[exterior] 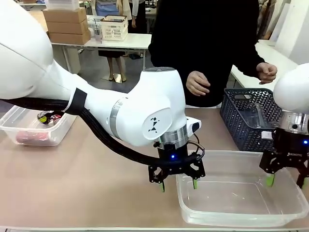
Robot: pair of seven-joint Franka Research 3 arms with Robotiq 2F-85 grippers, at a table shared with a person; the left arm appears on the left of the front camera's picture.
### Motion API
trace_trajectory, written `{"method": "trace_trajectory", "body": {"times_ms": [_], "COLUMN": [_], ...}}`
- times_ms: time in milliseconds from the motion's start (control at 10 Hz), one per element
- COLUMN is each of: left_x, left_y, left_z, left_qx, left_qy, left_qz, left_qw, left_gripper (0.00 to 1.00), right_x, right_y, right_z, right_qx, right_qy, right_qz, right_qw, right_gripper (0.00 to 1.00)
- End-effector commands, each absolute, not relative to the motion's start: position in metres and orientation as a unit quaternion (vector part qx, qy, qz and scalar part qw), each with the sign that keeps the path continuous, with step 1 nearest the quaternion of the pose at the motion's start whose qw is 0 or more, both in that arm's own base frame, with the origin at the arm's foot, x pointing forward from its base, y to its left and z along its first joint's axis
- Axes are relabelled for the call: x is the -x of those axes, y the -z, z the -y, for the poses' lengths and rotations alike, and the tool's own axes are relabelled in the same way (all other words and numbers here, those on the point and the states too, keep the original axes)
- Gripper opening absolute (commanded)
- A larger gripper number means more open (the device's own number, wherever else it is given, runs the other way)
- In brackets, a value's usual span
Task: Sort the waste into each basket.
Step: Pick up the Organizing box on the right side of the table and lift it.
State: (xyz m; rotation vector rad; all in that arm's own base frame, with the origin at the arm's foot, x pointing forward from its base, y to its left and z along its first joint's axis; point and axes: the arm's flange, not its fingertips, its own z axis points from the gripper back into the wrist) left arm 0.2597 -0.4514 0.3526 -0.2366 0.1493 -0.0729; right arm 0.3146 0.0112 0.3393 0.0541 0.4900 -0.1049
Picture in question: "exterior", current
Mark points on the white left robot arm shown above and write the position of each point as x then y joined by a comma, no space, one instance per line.
144,108

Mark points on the white board panel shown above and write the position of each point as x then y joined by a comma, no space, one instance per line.
297,24

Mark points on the white lattice basket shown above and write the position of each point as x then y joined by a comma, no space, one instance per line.
113,29

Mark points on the person's left forearm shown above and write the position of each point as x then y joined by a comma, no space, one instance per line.
256,55

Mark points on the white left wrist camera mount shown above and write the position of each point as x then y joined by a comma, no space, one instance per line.
193,125

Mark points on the person's left hand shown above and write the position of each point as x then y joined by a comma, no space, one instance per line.
266,72

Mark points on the person in black sweater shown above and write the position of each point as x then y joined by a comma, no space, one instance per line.
205,36

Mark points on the cardboard box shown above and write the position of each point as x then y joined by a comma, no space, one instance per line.
65,15
69,38
67,27

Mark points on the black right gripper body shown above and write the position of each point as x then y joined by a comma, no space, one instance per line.
292,147

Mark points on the plastic cup with straw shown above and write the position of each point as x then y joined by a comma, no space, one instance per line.
97,32

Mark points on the translucent storage box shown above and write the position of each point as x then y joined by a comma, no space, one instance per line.
63,3

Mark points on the clear plastic waste container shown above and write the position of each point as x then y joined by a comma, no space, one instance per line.
259,116

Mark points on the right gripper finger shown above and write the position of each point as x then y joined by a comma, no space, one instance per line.
304,174
271,166

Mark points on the person's right hand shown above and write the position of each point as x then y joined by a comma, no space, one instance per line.
196,83

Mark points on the white table with grey legs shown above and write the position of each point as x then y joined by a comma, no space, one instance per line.
130,41

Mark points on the clear plastic bin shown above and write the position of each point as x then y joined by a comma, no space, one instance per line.
239,193
29,128

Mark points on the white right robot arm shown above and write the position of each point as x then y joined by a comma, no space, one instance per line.
292,91

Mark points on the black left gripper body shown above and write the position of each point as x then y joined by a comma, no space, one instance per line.
172,157

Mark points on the dark plastic lattice basket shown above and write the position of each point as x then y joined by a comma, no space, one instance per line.
241,116

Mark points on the mannequin legs on gold base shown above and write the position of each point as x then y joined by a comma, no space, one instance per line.
116,70

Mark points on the pink waste packet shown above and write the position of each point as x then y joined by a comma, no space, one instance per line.
32,138

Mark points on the colourful crushed can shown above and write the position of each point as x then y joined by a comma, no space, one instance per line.
49,118

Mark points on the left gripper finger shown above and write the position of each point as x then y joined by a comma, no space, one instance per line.
198,169
158,175

